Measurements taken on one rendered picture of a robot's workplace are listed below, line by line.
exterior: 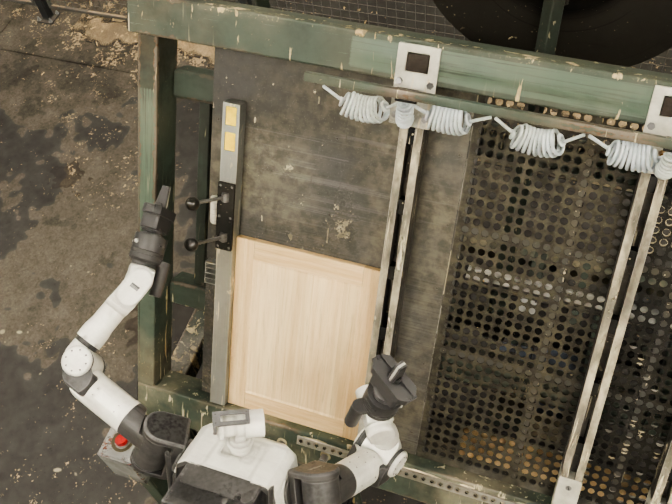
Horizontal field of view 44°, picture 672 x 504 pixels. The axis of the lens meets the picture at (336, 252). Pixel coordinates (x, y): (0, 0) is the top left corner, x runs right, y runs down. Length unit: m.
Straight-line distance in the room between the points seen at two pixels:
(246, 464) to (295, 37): 1.02
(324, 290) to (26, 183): 2.64
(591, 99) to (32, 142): 3.52
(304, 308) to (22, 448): 1.83
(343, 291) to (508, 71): 0.77
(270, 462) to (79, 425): 1.86
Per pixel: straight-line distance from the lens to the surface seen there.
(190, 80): 2.37
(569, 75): 1.93
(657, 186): 2.01
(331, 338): 2.40
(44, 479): 3.78
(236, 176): 2.29
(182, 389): 2.72
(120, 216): 4.35
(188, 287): 2.60
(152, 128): 2.36
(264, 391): 2.58
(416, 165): 2.07
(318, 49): 2.05
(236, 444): 2.06
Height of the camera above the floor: 3.26
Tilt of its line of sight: 55 degrees down
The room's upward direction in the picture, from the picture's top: 10 degrees counter-clockwise
